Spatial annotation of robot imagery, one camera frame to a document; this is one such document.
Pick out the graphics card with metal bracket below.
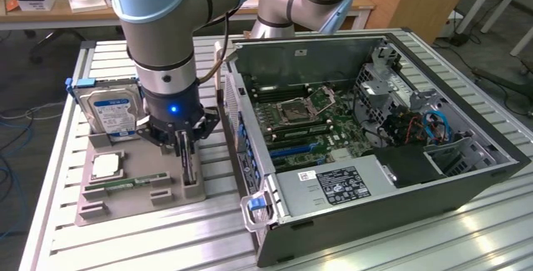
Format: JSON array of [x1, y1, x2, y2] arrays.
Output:
[[176, 130, 197, 187]]

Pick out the wooden cabinet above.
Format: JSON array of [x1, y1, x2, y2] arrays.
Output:
[[349, 0, 478, 44]]

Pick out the silver CPU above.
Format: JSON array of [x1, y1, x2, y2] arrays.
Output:
[[89, 155, 124, 180]]

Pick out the green RAM stick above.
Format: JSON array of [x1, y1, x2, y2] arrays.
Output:
[[85, 173, 172, 192]]

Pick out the white round container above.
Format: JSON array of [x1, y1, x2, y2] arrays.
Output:
[[67, 0, 108, 13]]

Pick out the silver chipset heatsink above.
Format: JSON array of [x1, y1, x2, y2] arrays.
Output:
[[330, 149, 354, 162]]

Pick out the blue case latch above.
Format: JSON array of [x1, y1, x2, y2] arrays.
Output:
[[245, 198, 268, 212]]

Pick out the metal disk bay cage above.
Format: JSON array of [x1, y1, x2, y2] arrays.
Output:
[[352, 61, 417, 128]]

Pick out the white box with black lid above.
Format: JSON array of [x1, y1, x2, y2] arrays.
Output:
[[11, 0, 57, 12]]

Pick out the CPU socket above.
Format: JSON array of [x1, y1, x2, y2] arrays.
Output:
[[278, 99, 312, 121]]

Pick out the grey parts rack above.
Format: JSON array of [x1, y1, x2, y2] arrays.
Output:
[[73, 121, 208, 227]]

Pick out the blue wire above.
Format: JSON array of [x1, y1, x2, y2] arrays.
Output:
[[422, 110, 454, 144]]

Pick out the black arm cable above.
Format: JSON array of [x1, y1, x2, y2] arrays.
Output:
[[195, 2, 246, 83]]

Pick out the red wire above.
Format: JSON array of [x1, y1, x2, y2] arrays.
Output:
[[406, 115, 426, 138]]

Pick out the hard disk in blue carrier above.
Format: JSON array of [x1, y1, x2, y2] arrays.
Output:
[[64, 76, 145, 142]]

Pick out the wooden desk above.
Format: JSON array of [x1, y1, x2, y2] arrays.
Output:
[[0, 0, 376, 31]]

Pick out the black installed RAM stick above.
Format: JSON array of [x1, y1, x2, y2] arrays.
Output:
[[272, 122, 330, 142]]

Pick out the blue floor cable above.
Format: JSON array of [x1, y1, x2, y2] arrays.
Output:
[[0, 117, 35, 240]]

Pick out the grey power supply unit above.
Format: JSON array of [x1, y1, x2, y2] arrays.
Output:
[[274, 155, 397, 217]]

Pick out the open socket cover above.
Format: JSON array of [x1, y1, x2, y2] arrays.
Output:
[[308, 86, 338, 116]]

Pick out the blue expansion slot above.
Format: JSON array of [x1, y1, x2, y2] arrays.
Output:
[[268, 144, 317, 159]]

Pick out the white table frame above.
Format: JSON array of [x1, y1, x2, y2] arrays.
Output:
[[456, 0, 533, 56]]

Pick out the open black PC case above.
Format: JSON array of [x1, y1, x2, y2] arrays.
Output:
[[212, 32, 532, 269]]

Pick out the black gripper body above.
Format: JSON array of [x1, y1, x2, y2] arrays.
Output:
[[143, 85, 205, 130]]

